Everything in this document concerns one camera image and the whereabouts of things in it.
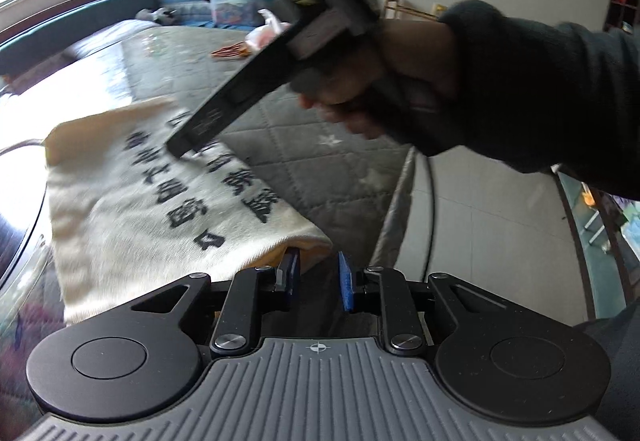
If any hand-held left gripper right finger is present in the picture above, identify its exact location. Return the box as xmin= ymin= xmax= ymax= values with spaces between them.
xmin=337 ymin=251 xmax=506 ymax=355

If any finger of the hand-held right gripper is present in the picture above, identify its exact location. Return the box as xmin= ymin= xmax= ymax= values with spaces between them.
xmin=167 ymin=121 xmax=207 ymax=158

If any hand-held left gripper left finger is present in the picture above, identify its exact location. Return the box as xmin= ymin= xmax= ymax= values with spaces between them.
xmin=131 ymin=248 xmax=303 ymax=355

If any printed canvas shopping bag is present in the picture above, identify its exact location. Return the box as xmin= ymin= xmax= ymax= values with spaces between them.
xmin=42 ymin=96 xmax=333 ymax=327

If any person's right forearm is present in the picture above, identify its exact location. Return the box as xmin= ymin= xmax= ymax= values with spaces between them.
xmin=395 ymin=0 xmax=640 ymax=204

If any white plastic bag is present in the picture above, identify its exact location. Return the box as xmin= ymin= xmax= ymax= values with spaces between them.
xmin=245 ymin=8 xmax=292 ymax=52

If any person's right hand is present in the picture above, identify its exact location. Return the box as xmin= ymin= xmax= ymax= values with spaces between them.
xmin=299 ymin=17 xmax=460 ymax=142

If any clear plastic toy bin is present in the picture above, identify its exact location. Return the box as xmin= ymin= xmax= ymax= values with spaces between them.
xmin=207 ymin=0 xmax=282 ymax=29

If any grey star quilted table cover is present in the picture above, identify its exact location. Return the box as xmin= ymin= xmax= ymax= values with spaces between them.
xmin=0 ymin=23 xmax=418 ymax=441

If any cow plush toy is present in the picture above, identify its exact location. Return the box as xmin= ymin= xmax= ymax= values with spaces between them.
xmin=137 ymin=7 xmax=179 ymax=24

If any golden shoe rack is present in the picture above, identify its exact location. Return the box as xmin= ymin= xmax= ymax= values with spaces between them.
xmin=384 ymin=0 xmax=442 ymax=22

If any glass display cabinet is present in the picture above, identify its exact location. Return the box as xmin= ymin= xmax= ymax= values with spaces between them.
xmin=555 ymin=171 xmax=640 ymax=322

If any person's grey zip jacket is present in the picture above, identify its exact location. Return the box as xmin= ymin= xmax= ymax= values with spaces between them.
xmin=575 ymin=301 xmax=640 ymax=441

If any orange elastic cord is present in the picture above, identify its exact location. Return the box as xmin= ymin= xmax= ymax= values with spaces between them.
xmin=210 ymin=41 xmax=251 ymax=60

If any black cable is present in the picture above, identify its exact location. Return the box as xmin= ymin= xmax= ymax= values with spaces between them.
xmin=419 ymin=156 xmax=442 ymax=279

